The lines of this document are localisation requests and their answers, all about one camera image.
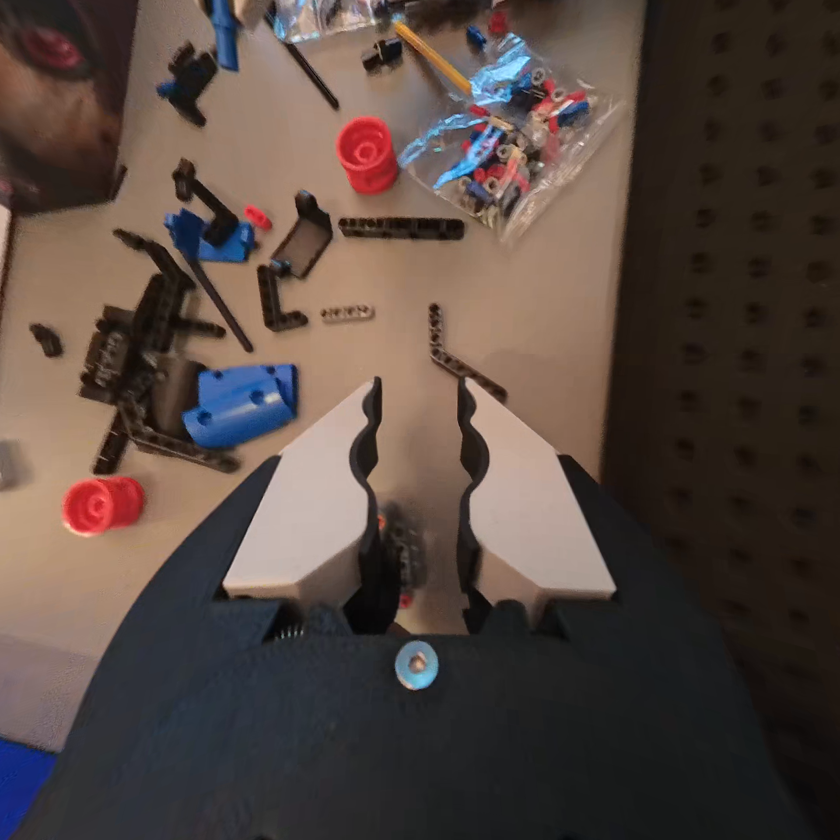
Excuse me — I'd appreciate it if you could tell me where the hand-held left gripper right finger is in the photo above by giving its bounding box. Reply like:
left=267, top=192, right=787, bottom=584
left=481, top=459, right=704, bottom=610
left=457, top=377, right=618, bottom=635

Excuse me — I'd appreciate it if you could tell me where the grey desk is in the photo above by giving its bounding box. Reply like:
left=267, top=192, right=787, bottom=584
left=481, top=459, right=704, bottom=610
left=0, top=0, right=651, bottom=756

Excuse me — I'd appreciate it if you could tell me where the small black connector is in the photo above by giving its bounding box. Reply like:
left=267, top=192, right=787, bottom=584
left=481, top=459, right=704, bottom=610
left=28, top=322, right=66, bottom=360
left=360, top=36, right=404, bottom=73

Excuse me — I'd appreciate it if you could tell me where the red wheel hub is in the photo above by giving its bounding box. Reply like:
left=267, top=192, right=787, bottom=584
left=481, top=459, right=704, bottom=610
left=335, top=115, right=400, bottom=196
left=61, top=476, right=147, bottom=538

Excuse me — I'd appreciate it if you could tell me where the blue plastic bin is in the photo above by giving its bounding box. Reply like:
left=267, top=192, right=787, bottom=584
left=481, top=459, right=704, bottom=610
left=0, top=734, right=59, bottom=840

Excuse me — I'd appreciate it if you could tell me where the black beam frame assembly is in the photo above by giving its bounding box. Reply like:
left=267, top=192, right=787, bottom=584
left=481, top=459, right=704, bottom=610
left=77, top=228, right=242, bottom=478

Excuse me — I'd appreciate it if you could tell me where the dark perforated panel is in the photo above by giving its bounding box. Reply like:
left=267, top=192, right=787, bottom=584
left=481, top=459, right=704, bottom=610
left=600, top=0, right=840, bottom=840

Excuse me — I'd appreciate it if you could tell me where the clear plastic bag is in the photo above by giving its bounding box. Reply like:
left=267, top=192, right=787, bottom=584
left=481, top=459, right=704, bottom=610
left=271, top=0, right=411, bottom=46

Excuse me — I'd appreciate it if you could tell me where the blue curved toy panel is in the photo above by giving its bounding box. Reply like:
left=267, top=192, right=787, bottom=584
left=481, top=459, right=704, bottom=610
left=181, top=384, right=296, bottom=450
left=196, top=363, right=301, bottom=411

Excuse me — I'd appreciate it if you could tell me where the yellow axle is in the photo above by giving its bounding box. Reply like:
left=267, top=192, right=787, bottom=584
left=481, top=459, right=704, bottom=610
left=392, top=18, right=475, bottom=98

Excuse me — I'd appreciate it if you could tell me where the grey toy motor block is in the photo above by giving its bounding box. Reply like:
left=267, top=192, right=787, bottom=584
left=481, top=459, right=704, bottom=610
left=377, top=500, right=431, bottom=611

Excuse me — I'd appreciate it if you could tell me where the black connector with blue pin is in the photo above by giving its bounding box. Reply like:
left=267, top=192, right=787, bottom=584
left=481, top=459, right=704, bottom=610
left=155, top=39, right=219, bottom=128

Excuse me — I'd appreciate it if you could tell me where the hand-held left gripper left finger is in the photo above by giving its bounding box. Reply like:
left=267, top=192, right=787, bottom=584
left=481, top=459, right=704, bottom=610
left=222, top=376, right=403, bottom=635

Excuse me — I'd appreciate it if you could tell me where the black rectangular panel piece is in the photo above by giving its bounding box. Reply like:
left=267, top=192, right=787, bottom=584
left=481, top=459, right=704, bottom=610
left=269, top=189, right=336, bottom=281

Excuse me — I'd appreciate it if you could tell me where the black L-shaped beam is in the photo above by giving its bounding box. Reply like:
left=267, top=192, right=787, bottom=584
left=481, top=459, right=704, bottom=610
left=256, top=261, right=311, bottom=333

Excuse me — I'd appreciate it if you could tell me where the straight black beam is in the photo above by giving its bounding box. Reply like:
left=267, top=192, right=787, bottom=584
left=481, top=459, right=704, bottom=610
left=336, top=215, right=467, bottom=242

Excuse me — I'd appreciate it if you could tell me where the clear bag of small parts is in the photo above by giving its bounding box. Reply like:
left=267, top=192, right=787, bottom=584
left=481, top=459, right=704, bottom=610
left=395, top=31, right=626, bottom=245

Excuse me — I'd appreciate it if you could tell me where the blue toy beam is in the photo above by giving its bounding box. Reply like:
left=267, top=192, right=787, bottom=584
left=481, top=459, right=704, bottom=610
left=209, top=0, right=242, bottom=72

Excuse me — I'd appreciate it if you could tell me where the printed toy set box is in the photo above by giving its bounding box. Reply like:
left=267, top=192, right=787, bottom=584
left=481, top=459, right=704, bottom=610
left=0, top=0, right=140, bottom=216

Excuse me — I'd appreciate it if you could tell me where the black curved toy shell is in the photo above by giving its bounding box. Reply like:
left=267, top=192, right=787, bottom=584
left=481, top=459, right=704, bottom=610
left=156, top=360, right=206, bottom=424

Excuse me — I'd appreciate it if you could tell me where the black crank connector piece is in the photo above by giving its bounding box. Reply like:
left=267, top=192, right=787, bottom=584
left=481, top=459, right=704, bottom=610
left=171, top=156, right=242, bottom=245

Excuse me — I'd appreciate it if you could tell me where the black bent beam blue pin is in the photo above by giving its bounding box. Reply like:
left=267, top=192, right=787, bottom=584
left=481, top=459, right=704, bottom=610
left=428, top=302, right=509, bottom=403

